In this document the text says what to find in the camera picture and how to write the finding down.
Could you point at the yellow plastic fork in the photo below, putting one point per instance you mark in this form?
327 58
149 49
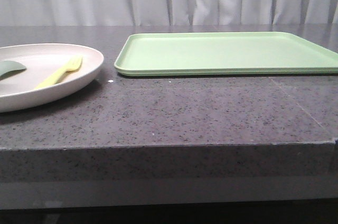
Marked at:
72 65

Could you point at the white round plate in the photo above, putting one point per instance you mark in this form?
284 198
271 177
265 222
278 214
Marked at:
41 60

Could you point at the light green tray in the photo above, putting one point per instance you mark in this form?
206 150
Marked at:
222 53

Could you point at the green plastic spoon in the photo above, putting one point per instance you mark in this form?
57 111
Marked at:
9 68

